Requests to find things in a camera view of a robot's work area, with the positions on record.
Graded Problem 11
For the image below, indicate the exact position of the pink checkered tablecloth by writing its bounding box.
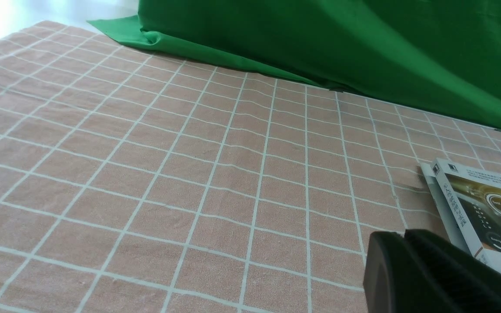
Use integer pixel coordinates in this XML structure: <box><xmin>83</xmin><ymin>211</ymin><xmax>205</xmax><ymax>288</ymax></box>
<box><xmin>0</xmin><ymin>21</ymin><xmax>501</xmax><ymax>313</ymax></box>

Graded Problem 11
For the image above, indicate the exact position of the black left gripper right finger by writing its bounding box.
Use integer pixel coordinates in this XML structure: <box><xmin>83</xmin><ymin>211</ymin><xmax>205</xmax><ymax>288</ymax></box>
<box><xmin>404</xmin><ymin>229</ymin><xmax>501</xmax><ymax>313</ymax></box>

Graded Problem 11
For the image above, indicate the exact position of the lower white book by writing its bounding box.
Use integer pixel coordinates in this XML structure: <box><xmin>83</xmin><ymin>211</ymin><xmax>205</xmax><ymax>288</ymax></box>
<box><xmin>420</xmin><ymin>163</ymin><xmax>471</xmax><ymax>254</ymax></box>

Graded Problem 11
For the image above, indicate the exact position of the green backdrop cloth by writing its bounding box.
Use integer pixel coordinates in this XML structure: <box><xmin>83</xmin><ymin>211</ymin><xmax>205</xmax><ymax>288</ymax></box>
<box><xmin>90</xmin><ymin>0</ymin><xmax>501</xmax><ymax>129</ymax></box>

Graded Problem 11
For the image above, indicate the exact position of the top book with photo cover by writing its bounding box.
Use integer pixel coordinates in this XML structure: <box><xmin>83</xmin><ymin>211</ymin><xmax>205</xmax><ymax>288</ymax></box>
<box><xmin>432</xmin><ymin>158</ymin><xmax>501</xmax><ymax>273</ymax></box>

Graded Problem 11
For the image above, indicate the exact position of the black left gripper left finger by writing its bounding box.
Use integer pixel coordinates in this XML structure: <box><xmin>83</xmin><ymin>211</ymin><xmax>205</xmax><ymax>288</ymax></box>
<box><xmin>363</xmin><ymin>231</ymin><xmax>443</xmax><ymax>313</ymax></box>

